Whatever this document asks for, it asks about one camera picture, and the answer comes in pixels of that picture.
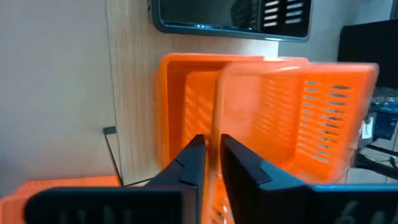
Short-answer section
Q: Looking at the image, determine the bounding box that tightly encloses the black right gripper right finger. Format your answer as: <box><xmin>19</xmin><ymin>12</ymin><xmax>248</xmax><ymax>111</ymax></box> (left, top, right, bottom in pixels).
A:
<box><xmin>221</xmin><ymin>134</ymin><xmax>398</xmax><ymax>224</ymax></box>

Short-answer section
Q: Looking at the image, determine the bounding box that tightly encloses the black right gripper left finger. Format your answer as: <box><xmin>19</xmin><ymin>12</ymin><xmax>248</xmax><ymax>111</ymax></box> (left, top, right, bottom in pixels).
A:
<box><xmin>24</xmin><ymin>134</ymin><xmax>207</xmax><ymax>224</ymax></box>

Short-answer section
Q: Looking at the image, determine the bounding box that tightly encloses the black plastic slotted basket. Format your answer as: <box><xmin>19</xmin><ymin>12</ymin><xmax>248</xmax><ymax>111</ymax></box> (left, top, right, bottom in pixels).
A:
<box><xmin>150</xmin><ymin>0</ymin><xmax>313</xmax><ymax>44</ymax></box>

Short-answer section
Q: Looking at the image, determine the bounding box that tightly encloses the black computer monitor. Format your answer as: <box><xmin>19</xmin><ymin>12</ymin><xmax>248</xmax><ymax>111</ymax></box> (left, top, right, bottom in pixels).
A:
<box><xmin>337</xmin><ymin>19</ymin><xmax>398</xmax><ymax>90</ymax></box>

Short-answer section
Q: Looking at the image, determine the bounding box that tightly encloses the black metal shelf frame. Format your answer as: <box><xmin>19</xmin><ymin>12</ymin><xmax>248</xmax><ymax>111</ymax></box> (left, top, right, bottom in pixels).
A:
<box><xmin>103</xmin><ymin>125</ymin><xmax>157</xmax><ymax>188</ymax></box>

